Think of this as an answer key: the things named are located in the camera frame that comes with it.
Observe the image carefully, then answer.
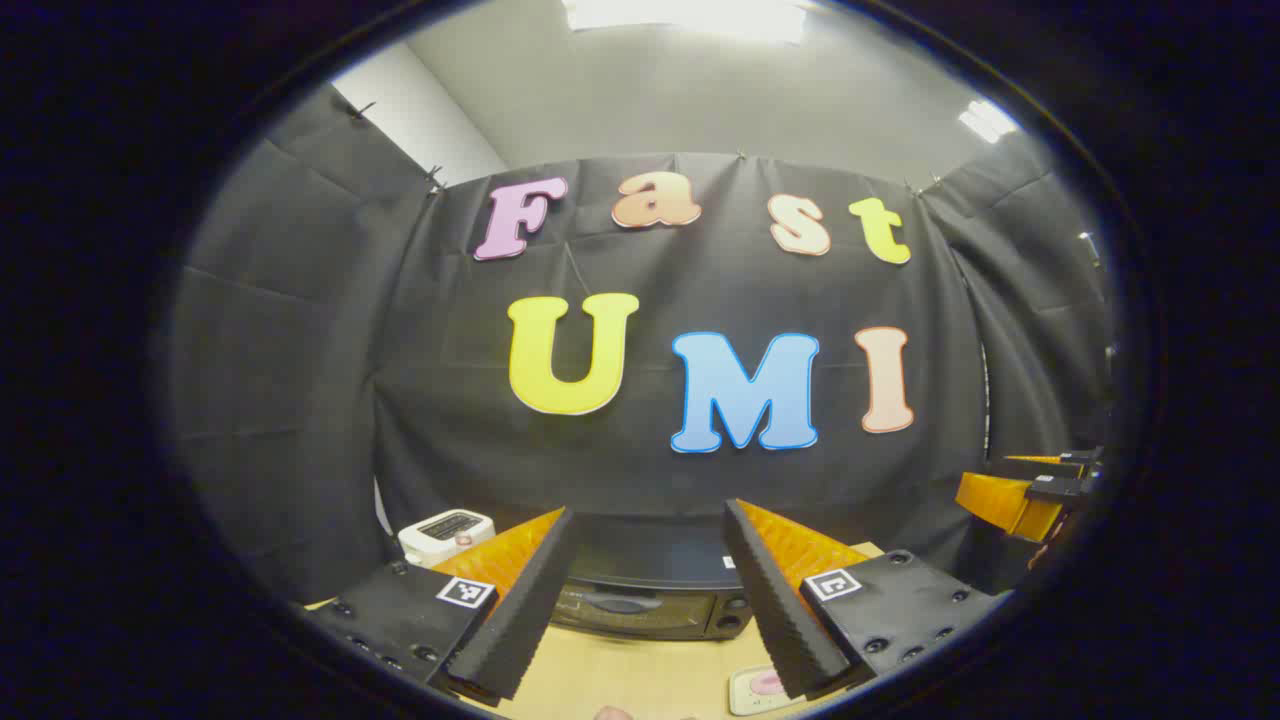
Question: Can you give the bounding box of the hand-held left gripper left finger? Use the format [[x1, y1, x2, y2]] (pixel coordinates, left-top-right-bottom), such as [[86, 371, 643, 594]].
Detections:
[[303, 506, 578, 703]]

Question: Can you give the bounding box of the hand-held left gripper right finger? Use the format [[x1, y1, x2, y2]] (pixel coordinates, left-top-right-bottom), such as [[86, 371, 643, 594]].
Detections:
[[721, 497, 1007, 701]]

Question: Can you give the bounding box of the white square plate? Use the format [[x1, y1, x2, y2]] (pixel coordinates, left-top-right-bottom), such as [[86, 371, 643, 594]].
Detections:
[[728, 665, 813, 717]]

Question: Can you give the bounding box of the black electric oven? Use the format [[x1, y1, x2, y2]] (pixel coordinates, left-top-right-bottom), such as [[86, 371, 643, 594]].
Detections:
[[548, 512, 756, 642]]

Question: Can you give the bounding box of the white toaster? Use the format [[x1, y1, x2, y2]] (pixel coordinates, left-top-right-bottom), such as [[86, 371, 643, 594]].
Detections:
[[398, 509, 497, 569]]

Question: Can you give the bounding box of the small ceiling light panel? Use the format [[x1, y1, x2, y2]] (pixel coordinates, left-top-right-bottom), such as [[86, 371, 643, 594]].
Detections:
[[958, 98, 1021, 144]]

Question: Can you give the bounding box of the large ceiling light panel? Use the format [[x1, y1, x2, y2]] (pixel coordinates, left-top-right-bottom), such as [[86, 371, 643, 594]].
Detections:
[[560, 0, 811, 46]]

